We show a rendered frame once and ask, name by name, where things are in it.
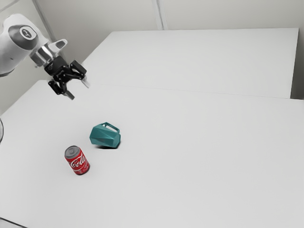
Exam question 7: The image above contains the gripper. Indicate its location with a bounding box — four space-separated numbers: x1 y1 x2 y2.
43 56 91 100

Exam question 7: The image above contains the teal faceted mug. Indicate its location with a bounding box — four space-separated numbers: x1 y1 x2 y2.
89 122 122 149

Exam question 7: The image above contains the red soda can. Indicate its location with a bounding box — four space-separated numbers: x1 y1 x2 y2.
64 145 91 176

